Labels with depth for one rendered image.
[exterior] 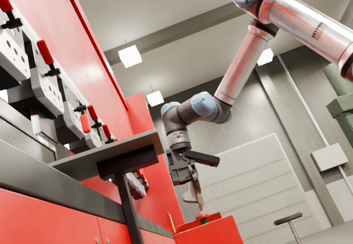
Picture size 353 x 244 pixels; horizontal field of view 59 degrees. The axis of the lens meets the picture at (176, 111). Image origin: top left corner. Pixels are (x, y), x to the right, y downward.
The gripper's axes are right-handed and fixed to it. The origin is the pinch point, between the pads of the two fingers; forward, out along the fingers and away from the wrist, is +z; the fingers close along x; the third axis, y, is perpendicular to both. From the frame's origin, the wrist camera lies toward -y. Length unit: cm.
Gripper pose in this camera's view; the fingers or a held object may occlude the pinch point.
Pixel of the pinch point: (202, 206)
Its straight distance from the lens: 101.2
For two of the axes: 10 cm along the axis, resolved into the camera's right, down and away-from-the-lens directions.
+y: -9.7, 2.2, -0.8
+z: 2.3, 8.9, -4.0
